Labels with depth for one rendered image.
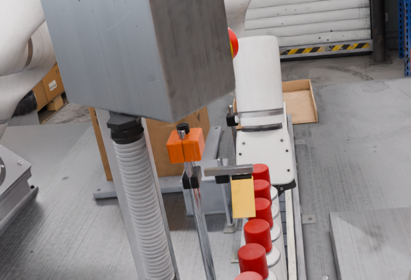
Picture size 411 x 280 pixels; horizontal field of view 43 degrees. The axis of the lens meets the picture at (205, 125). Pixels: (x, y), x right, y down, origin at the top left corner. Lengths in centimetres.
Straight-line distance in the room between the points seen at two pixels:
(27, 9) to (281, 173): 58
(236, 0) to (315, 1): 418
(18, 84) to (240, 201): 69
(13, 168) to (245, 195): 87
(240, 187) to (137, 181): 22
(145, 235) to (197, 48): 20
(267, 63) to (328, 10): 418
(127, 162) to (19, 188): 95
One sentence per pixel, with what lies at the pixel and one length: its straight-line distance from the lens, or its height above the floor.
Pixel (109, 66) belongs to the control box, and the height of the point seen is 133.
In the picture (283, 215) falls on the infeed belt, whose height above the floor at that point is 88.
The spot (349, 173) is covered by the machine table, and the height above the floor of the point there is 83.
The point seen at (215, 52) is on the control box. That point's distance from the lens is 50.
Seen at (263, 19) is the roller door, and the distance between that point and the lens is 513.
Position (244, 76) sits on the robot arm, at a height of 118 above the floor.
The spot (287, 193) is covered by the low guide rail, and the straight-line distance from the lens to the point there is 106.
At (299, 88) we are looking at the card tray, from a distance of 187.
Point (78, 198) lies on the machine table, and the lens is 140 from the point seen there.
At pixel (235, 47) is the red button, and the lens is 54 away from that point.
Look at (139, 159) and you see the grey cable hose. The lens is 52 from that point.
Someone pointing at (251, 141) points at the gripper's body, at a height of 107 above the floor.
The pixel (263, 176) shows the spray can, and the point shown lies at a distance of 79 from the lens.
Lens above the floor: 145
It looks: 22 degrees down
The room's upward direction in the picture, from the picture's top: 10 degrees counter-clockwise
